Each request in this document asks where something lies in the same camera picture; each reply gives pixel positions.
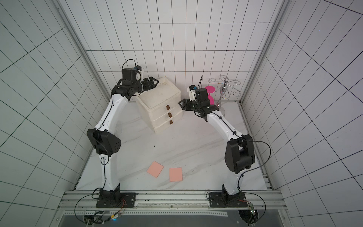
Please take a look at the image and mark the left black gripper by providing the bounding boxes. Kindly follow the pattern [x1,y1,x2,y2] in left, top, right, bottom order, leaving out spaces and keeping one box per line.
[132,76,160,93]

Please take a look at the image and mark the white plastic drawer cabinet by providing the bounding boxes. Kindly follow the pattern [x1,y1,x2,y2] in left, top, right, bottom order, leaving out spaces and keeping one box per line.
[134,77,182,133]

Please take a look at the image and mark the pink sticky notes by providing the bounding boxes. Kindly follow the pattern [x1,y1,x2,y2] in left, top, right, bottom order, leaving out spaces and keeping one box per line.
[169,167,183,182]
[147,161,164,178]

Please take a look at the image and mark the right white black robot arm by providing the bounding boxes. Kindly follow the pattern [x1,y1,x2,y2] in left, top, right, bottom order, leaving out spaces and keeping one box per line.
[178,85,255,207]

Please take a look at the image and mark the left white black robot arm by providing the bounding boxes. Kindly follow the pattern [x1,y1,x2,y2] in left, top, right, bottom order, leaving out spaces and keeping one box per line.
[87,77,159,208]

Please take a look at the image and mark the pink plastic goblet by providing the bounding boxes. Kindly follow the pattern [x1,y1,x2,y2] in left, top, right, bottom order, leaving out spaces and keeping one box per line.
[205,86,216,105]

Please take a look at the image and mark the chrome glass holder stand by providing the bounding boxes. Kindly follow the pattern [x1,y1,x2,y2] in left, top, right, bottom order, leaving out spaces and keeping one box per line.
[209,75,241,116]

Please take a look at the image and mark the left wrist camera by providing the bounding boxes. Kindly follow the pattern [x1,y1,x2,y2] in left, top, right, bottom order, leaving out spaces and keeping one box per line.
[132,65,142,81]

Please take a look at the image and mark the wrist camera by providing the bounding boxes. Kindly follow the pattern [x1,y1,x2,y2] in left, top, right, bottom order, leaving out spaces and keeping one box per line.
[188,85,198,101]
[132,65,142,81]

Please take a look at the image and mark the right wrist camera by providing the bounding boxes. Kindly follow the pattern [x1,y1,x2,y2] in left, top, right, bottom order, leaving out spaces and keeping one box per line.
[188,85,198,101]

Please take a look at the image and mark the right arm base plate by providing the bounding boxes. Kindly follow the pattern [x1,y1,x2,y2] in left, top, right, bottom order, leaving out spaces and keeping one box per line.
[206,192,248,208]

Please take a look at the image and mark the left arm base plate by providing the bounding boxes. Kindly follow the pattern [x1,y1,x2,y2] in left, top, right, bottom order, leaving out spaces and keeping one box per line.
[96,193,137,209]

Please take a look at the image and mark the aluminium mounting rail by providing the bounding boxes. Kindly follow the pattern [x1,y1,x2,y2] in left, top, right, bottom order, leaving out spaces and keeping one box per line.
[56,190,287,219]

